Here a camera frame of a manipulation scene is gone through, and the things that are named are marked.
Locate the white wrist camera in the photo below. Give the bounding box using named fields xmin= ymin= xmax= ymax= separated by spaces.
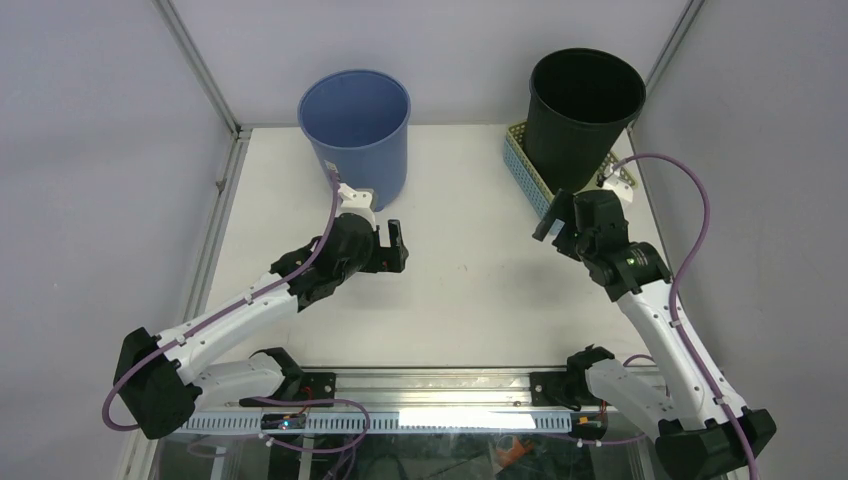
xmin=337 ymin=183 xmax=377 ymax=230
xmin=596 ymin=174 xmax=634 ymax=206

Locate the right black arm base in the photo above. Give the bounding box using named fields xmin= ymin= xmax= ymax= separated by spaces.
xmin=528 ymin=365 xmax=628 ymax=411

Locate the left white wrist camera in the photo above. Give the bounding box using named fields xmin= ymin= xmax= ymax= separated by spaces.
xmin=337 ymin=183 xmax=377 ymax=230

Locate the aluminium mounting rail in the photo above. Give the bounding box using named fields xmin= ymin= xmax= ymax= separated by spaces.
xmin=142 ymin=368 xmax=730 ymax=425

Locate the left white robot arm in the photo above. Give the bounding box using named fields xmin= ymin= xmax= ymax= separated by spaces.
xmin=110 ymin=213 xmax=409 ymax=439

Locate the yellow-green perforated basket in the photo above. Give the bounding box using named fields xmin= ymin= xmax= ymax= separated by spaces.
xmin=600 ymin=151 xmax=638 ymax=189

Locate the black plastic bucket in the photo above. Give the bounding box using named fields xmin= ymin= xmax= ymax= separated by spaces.
xmin=524 ymin=48 xmax=647 ymax=192

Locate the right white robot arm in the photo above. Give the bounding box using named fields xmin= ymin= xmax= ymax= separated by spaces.
xmin=533 ymin=190 xmax=776 ymax=479

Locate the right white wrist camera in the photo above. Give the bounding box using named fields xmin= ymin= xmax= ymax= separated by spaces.
xmin=596 ymin=174 xmax=634 ymax=206

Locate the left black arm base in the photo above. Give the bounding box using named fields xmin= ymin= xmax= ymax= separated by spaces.
xmin=266 ymin=371 xmax=337 ymax=403

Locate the blue plastic bucket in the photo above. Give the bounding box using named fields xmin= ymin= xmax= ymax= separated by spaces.
xmin=297 ymin=69 xmax=411 ymax=211

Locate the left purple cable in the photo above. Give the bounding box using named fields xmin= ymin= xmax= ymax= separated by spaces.
xmin=101 ymin=173 xmax=342 ymax=433

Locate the light blue perforated basket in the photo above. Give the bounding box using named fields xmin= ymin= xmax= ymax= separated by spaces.
xmin=503 ymin=121 xmax=554 ymax=218

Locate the white slotted cable duct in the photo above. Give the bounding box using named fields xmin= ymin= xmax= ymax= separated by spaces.
xmin=177 ymin=408 xmax=572 ymax=436

